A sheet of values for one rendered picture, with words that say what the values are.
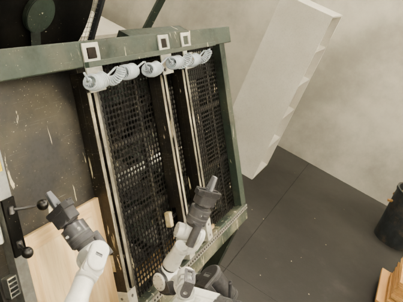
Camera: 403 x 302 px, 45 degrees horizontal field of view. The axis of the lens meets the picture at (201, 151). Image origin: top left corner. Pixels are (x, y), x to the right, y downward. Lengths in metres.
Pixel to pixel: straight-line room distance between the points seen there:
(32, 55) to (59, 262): 0.76
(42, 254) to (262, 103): 4.04
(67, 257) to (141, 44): 0.99
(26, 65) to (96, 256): 0.67
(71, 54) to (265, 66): 3.78
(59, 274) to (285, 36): 4.00
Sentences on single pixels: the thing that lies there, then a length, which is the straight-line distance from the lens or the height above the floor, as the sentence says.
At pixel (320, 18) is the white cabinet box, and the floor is 1.99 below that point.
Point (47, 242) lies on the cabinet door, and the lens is 1.88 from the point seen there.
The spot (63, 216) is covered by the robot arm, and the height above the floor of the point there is 1.53.
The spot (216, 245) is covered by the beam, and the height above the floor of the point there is 0.84.
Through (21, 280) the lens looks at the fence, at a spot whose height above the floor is 1.28.
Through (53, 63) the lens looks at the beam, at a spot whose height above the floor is 1.89.
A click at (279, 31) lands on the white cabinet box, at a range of 5.39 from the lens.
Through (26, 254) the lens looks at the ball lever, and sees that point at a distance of 1.63.
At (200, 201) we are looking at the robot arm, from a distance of 1.94.
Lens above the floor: 2.55
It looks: 25 degrees down
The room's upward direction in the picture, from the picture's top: 23 degrees clockwise
